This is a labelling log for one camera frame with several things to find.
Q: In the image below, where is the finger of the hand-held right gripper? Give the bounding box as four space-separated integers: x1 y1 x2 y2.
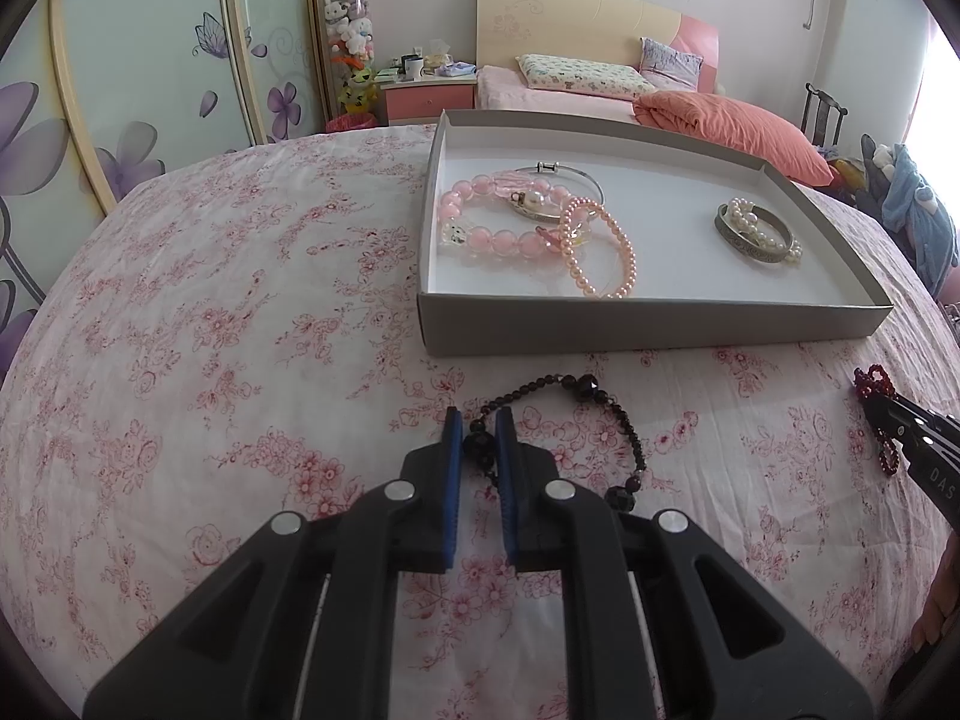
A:
861 392 960 460
900 450 960 523

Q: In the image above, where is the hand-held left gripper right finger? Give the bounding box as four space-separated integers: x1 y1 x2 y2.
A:
495 405 877 720

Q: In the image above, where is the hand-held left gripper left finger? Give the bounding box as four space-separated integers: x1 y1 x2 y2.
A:
81 406 462 720

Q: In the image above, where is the dark red bead bracelet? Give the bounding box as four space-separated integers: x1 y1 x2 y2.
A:
853 364 901 477

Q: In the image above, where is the black bead bracelet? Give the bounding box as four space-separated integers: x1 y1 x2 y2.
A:
463 373 647 515

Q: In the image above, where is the pink bead bracelet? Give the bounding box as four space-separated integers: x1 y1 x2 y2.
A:
437 171 593 265

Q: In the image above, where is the pink pearl bracelet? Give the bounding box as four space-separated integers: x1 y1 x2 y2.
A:
559 197 637 299

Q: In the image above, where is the wide silver bangle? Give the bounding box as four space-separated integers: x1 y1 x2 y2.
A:
714 202 797 265

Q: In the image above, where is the grey cardboard tray box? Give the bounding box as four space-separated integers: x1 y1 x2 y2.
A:
416 109 895 357

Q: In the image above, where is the person's right hand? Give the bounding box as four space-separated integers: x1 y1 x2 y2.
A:
910 561 960 653

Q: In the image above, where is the pile of colourful clothes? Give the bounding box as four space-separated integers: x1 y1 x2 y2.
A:
821 154 863 196

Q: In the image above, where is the thin silver bangle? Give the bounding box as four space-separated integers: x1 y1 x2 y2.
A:
512 160 605 224

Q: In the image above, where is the dark wooden chair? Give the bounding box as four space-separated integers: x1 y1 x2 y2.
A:
801 82 848 147

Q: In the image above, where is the bright window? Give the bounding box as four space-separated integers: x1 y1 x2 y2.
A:
900 0 960 166

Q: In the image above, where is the salmon quilt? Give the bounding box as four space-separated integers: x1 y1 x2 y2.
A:
632 90 835 187

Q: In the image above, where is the pink white nightstand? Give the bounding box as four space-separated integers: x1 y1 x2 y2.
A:
379 73 479 127

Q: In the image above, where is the pink bed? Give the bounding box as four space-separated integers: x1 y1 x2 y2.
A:
476 64 661 127

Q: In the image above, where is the patterned cream pillow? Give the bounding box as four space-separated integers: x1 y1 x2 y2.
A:
516 54 657 100

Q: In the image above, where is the white air conditioner pipe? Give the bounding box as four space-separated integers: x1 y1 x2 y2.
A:
827 0 850 91

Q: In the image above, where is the purple pillow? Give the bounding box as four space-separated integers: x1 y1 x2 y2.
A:
639 37 704 87

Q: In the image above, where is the clear tube of plush toys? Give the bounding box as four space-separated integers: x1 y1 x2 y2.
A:
319 0 380 128

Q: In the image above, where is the cream pink bed headboard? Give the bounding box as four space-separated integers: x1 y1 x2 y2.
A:
476 0 719 95

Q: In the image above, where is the wardrobe with purple flower doors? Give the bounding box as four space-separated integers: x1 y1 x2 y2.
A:
0 0 331 391

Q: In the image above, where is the white pearl bracelet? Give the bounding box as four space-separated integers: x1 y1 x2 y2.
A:
726 198 803 265

